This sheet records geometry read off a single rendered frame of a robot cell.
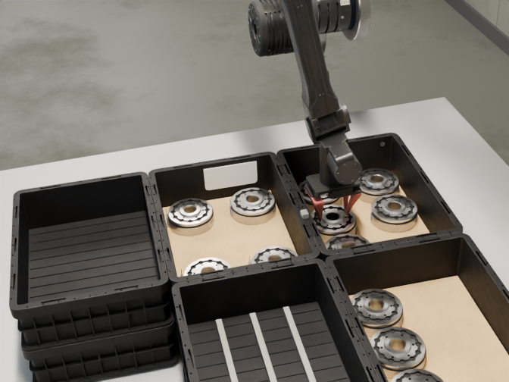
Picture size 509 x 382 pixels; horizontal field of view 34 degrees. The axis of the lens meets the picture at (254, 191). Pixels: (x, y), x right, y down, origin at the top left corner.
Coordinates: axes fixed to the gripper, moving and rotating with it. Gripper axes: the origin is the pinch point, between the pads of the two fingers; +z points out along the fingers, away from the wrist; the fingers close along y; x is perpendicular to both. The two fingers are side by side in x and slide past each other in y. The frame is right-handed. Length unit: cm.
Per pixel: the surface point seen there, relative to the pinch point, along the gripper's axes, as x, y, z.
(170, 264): -11.5, -38.3, -6.0
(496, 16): 225, 179, 76
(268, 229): 4.9, -13.5, 4.3
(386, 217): -3.2, 11.4, 1.7
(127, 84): 246, -18, 87
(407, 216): -4.6, 15.7, 1.6
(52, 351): -15, -64, 6
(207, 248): 2.7, -28.0, 4.1
